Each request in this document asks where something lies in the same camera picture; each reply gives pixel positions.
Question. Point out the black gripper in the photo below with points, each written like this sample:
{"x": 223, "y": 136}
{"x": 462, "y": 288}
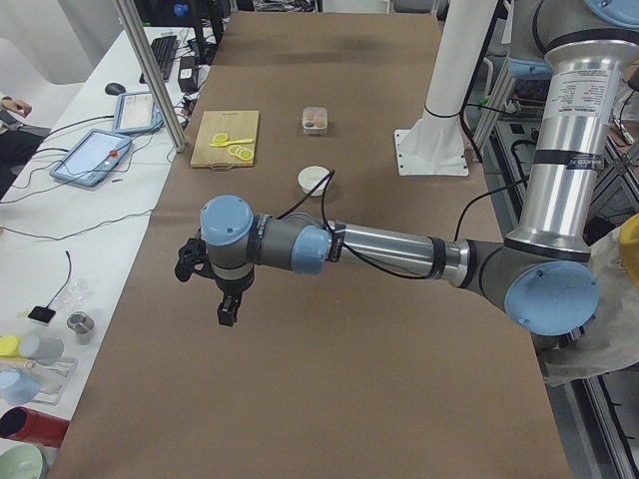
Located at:
{"x": 230, "y": 288}

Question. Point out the clear plastic egg box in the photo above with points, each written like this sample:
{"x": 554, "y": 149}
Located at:
{"x": 315, "y": 120}

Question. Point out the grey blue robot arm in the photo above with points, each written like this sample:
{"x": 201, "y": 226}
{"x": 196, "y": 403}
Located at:
{"x": 331, "y": 89}

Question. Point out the black box on desk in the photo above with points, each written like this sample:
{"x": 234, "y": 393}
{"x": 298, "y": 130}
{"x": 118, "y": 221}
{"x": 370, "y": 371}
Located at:
{"x": 188, "y": 77}

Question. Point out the person hand at left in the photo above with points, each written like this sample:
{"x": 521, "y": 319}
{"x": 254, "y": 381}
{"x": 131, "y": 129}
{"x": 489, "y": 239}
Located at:
{"x": 19, "y": 107}

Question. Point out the small metal cylinder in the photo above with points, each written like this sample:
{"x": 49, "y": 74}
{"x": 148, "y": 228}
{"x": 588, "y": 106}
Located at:
{"x": 82, "y": 325}

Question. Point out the white round bowl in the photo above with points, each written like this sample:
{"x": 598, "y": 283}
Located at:
{"x": 312, "y": 177}

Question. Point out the yellow plastic knife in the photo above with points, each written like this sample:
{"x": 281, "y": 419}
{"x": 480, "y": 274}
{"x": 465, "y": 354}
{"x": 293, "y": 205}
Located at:
{"x": 226, "y": 142}

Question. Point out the black square pad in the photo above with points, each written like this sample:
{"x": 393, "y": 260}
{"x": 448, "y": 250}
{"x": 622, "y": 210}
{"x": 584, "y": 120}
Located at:
{"x": 42, "y": 314}

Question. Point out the wooden cutting board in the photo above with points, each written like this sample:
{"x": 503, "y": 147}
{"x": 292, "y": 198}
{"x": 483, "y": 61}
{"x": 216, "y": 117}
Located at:
{"x": 232, "y": 125}

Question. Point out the grey cup lying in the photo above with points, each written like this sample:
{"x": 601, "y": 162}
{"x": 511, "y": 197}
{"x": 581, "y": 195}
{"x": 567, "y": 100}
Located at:
{"x": 45, "y": 350}

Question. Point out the blue teach pendant near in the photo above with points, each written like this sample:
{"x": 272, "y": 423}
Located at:
{"x": 90, "y": 161}

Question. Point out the blue teach pendant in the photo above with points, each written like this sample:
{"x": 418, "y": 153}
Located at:
{"x": 136, "y": 113}
{"x": 90, "y": 161}

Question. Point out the blue teach pendant far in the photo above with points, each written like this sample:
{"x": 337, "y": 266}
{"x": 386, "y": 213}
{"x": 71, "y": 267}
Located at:
{"x": 136, "y": 113}

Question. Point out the yellow cup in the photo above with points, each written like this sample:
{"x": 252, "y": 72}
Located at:
{"x": 9, "y": 345}

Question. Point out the light blue cup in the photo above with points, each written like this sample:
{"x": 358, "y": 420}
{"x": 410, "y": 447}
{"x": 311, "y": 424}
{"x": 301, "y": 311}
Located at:
{"x": 18, "y": 387}

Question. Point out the red cylindrical cup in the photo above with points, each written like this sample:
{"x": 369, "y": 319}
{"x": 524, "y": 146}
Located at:
{"x": 32, "y": 426}

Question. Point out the black computer mouse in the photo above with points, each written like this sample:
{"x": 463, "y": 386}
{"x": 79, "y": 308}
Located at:
{"x": 114, "y": 89}

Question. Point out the light green bowl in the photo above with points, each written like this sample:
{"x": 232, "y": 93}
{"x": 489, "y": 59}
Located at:
{"x": 23, "y": 462}

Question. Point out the black keyboard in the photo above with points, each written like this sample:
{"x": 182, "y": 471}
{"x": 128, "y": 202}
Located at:
{"x": 164, "y": 50}

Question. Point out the person in beige clothes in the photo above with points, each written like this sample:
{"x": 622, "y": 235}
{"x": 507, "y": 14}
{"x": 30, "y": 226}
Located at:
{"x": 610, "y": 340}

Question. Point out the aluminium frame post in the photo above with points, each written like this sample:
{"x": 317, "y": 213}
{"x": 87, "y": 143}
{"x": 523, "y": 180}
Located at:
{"x": 132, "y": 24}

